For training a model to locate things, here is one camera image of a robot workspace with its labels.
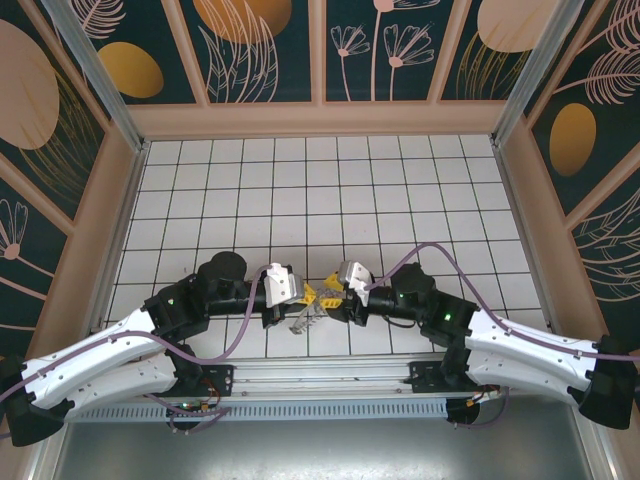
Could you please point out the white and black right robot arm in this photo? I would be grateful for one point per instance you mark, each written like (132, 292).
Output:
(540, 350)

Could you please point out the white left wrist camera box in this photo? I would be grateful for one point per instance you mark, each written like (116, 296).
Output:
(280, 287)

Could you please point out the long aluminium base rail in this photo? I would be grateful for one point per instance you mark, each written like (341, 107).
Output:
(320, 372)

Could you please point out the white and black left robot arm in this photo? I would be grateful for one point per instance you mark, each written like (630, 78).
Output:
(90, 360)

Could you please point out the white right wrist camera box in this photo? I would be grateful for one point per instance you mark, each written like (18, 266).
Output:
(352, 275)

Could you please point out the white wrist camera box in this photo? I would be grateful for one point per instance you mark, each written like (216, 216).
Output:
(280, 287)
(352, 275)

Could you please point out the aluminium corner post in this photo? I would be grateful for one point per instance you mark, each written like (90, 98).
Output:
(95, 65)
(535, 65)

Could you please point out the aluminium table side rail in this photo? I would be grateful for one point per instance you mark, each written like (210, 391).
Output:
(125, 225)
(521, 225)

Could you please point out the grey metal sheet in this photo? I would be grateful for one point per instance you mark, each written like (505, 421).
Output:
(320, 450)

